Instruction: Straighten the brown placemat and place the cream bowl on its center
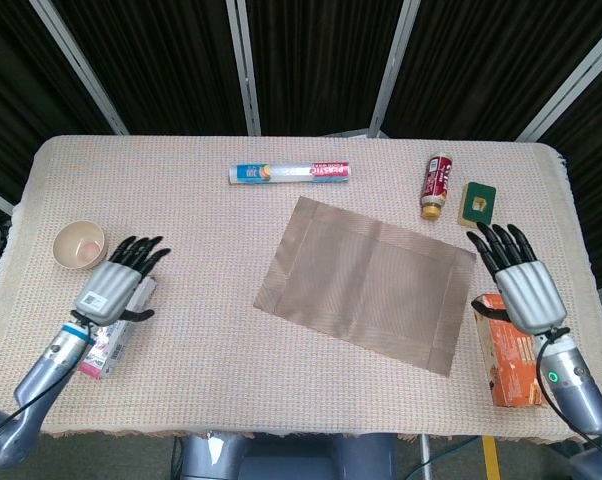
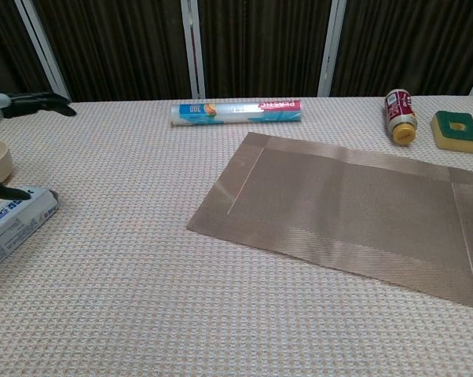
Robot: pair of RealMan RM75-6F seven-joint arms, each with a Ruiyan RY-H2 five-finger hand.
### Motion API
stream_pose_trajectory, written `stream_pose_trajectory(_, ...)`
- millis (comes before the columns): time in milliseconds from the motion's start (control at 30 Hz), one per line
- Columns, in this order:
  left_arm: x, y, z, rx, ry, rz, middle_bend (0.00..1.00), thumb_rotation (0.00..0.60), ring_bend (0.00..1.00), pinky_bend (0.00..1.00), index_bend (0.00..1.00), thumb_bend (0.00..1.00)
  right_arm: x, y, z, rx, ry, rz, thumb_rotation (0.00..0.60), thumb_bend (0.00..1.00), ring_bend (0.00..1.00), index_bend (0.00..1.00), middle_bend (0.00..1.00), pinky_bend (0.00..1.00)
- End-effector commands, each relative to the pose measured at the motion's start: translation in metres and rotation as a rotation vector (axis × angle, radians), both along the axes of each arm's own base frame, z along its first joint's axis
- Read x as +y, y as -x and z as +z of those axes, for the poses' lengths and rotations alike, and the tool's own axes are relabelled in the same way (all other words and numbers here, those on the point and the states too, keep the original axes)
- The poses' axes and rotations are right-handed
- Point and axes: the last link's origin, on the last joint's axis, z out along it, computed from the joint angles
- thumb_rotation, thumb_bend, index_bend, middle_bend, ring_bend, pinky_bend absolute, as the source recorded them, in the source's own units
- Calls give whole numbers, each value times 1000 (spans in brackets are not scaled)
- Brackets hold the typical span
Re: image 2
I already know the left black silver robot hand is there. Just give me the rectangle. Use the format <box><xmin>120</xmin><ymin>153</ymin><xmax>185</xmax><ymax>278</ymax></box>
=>
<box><xmin>0</xmin><ymin>90</ymin><xmax>78</xmax><ymax>202</ymax></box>

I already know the brown woven placemat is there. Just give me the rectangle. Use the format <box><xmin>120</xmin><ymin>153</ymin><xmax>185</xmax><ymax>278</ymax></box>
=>
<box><xmin>185</xmin><ymin>131</ymin><xmax>473</xmax><ymax>311</ymax></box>

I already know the dark screen panel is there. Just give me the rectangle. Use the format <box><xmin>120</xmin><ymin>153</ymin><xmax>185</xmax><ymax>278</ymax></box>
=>
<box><xmin>330</xmin><ymin>0</ymin><xmax>473</xmax><ymax>97</ymax></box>
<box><xmin>199</xmin><ymin>0</ymin><xmax>334</xmax><ymax>100</ymax></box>
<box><xmin>31</xmin><ymin>0</ymin><xmax>193</xmax><ymax>102</ymax></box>
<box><xmin>0</xmin><ymin>0</ymin><xmax>59</xmax><ymax>104</ymax></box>

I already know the white pink toothpaste box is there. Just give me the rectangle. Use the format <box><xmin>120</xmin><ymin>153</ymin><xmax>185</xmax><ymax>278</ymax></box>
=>
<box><xmin>0</xmin><ymin>185</ymin><xmax>61</xmax><ymax>276</ymax></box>

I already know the plastic wrap roll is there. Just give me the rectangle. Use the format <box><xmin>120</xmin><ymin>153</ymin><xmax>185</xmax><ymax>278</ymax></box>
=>
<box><xmin>170</xmin><ymin>98</ymin><xmax>303</xmax><ymax>128</ymax></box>

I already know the beige woven tablecloth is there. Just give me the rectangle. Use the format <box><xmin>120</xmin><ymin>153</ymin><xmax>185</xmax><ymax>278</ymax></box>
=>
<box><xmin>0</xmin><ymin>95</ymin><xmax>473</xmax><ymax>377</ymax></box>

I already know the red bottle with yellow cap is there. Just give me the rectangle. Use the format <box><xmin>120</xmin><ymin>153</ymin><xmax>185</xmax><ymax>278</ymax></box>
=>
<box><xmin>384</xmin><ymin>88</ymin><xmax>417</xmax><ymax>148</ymax></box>

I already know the green yellow sponge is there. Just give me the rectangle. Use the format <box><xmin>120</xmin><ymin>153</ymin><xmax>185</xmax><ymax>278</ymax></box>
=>
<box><xmin>431</xmin><ymin>110</ymin><xmax>473</xmax><ymax>153</ymax></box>

